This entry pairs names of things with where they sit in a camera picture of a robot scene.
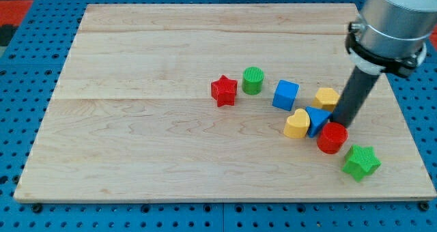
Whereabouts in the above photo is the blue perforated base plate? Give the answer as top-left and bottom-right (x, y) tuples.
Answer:
(1, 0), (436, 231)

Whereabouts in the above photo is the light wooden board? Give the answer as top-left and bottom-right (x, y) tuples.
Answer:
(14, 3), (436, 203)

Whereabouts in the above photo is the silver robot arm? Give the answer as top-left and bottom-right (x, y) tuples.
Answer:
(346, 0), (436, 78)

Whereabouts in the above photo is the yellow hexagon block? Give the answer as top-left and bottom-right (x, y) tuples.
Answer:
(311, 87), (340, 112)

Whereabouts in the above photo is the blue cube block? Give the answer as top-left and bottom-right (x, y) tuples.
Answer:
(272, 80), (300, 111)

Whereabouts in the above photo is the red star block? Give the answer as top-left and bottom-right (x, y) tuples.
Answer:
(211, 75), (238, 107)

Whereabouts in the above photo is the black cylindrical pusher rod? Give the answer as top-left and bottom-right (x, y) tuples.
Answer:
(331, 66), (380, 128)

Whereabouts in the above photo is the green cylinder block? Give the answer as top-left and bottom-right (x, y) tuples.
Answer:
(242, 67), (264, 95)

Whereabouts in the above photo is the red cylinder block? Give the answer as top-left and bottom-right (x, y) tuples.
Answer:
(317, 122), (348, 154)

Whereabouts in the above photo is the blue triangle block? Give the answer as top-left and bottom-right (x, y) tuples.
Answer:
(305, 106), (332, 138)

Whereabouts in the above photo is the green star block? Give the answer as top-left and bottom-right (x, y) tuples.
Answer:
(342, 144), (382, 182)

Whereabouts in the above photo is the yellow heart block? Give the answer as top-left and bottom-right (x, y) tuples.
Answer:
(283, 108), (311, 139)

